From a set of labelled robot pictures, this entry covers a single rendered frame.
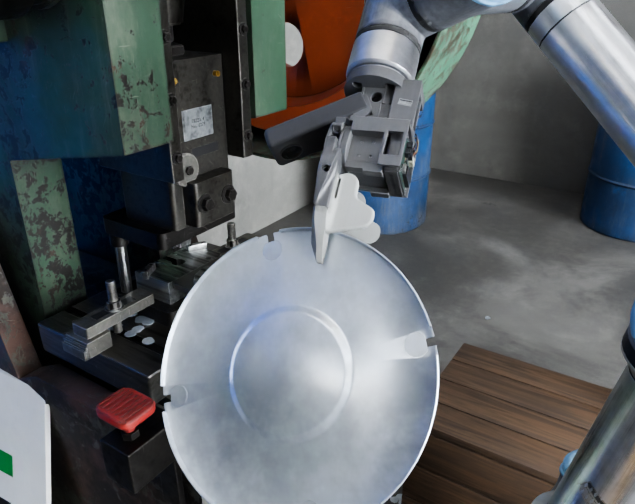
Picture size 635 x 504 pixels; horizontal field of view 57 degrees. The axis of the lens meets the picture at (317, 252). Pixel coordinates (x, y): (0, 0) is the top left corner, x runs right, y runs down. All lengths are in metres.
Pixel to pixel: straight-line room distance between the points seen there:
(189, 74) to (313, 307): 0.55
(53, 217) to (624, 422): 0.98
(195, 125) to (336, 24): 0.40
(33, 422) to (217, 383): 0.72
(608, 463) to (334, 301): 0.33
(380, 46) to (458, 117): 3.73
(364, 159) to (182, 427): 0.33
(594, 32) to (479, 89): 3.58
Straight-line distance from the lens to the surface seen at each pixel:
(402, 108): 0.63
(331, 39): 1.29
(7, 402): 1.35
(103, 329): 1.09
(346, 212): 0.57
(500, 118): 4.28
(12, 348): 1.28
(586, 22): 0.73
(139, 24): 0.89
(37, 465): 1.34
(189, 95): 1.02
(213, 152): 1.08
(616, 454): 0.69
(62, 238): 1.23
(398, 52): 0.66
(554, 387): 1.64
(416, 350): 0.54
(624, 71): 0.71
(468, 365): 1.65
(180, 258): 1.21
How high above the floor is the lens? 1.29
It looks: 25 degrees down
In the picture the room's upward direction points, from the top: straight up
